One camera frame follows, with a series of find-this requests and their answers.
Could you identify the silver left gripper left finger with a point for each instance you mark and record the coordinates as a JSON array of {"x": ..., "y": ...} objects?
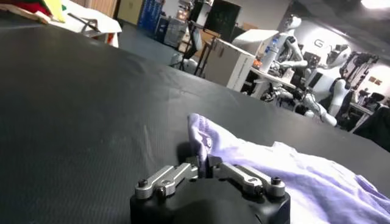
[{"x": 170, "y": 181}]

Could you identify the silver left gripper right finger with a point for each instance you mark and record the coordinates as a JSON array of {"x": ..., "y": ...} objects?
[{"x": 246, "y": 179}]

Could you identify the lavender printed t-shirt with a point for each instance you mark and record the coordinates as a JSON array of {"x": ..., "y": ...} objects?
[{"x": 304, "y": 182}]

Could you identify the white humanoid robot raised arm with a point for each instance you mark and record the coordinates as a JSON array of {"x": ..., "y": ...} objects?
[{"x": 292, "y": 42}]

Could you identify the white height-adjustable desk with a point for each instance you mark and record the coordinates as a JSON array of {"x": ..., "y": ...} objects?
[{"x": 268, "y": 80}]

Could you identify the large black vinyl table cover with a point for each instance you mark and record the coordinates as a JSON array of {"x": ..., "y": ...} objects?
[{"x": 91, "y": 106}]

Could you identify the tall white cardboard box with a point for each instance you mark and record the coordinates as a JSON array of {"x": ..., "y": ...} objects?
[{"x": 228, "y": 64}]

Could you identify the white humanoid robot on base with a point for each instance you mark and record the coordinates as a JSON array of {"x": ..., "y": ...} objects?
[{"x": 332, "y": 82}]

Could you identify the black monitor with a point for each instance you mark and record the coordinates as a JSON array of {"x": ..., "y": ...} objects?
[{"x": 225, "y": 16}]

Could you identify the white cloth-covered folding table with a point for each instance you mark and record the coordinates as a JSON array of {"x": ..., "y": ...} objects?
[{"x": 100, "y": 24}]

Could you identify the thin black rod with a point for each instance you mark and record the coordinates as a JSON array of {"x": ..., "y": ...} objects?
[{"x": 83, "y": 22}]

